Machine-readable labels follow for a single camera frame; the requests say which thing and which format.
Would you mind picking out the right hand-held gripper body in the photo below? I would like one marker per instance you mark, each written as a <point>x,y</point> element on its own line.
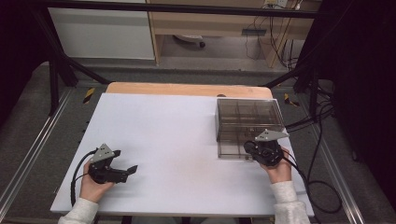
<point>267,154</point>

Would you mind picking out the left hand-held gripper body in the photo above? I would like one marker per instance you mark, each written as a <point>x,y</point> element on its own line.
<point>101,154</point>

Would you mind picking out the transparent grey drawer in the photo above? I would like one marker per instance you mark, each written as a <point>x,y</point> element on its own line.
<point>232,149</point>

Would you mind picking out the transparent grey drawer box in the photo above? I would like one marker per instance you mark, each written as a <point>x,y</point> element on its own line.
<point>249,112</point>

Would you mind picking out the person's right hand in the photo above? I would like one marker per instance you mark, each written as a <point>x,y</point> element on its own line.
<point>280,172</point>

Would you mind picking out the person's left hand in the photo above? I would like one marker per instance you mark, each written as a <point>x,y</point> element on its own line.
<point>92,189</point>

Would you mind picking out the white board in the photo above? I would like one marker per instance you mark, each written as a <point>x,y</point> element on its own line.
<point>162,149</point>

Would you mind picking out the wooden table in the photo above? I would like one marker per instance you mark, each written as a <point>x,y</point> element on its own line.
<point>174,89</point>

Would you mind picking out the black curtain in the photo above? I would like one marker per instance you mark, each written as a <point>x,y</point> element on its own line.
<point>361,93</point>
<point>18,46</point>

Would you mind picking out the white cabinet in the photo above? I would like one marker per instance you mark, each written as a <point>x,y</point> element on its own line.
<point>102,34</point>

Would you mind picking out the blue power strip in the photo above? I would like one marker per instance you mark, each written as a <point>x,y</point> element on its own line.
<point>254,31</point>

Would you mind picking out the grey chair base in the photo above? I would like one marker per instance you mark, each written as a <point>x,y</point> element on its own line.
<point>190,38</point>

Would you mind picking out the wooden desk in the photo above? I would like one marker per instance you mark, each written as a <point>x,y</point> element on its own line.
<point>218,23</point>

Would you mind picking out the aluminium floor rail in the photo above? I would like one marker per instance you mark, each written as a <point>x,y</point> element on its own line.
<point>31,152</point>
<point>337,174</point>

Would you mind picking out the black metal frame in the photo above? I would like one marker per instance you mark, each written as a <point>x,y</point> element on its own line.
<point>174,8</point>

